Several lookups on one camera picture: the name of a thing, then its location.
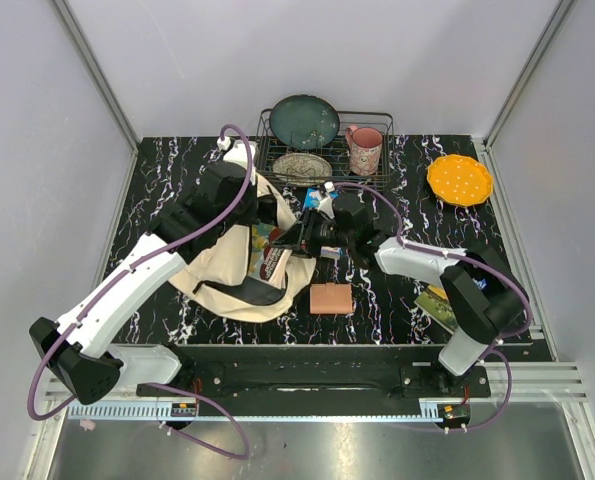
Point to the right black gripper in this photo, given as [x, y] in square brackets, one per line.
[294, 238]

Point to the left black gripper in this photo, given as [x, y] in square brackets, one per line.
[252, 216]

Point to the yellow cover paperback book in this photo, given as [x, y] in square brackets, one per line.
[267, 263]

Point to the blue comic book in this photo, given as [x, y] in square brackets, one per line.
[310, 202]

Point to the cream canvas student bag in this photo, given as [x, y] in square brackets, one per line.
[218, 281]

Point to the landscape cover thin book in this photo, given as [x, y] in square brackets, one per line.
[434, 303]

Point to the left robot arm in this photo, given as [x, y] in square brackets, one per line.
[78, 348]

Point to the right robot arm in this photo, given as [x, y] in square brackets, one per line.
[483, 294]

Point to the patterned beige small plate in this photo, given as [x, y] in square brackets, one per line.
[301, 169]

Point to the dark green ceramic plate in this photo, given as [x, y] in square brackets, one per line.
[304, 122]

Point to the pink patterned mug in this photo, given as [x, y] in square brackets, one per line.
[365, 145]

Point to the orange dotted plate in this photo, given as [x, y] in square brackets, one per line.
[460, 180]

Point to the blue animal farm book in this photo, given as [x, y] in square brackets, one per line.
[483, 280]

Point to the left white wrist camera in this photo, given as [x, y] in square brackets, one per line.
[235, 151]

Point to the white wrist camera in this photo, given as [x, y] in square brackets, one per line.
[235, 151]
[326, 195]

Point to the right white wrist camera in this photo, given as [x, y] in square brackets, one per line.
[326, 195]

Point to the black wire dish rack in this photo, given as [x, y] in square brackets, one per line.
[335, 153]

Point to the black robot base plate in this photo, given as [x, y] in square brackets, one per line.
[324, 381]

